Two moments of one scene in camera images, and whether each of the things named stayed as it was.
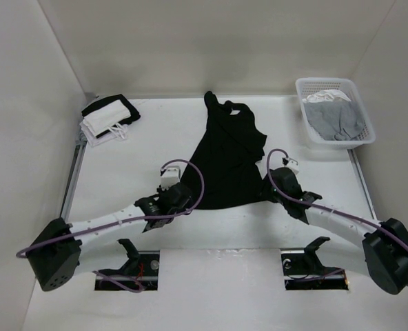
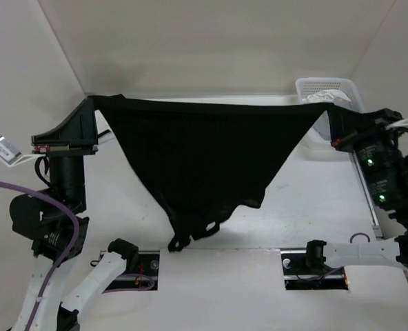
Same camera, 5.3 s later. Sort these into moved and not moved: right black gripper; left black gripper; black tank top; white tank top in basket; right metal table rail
Moved: left black gripper; right black gripper; black tank top
Not moved: right metal table rail; white tank top in basket
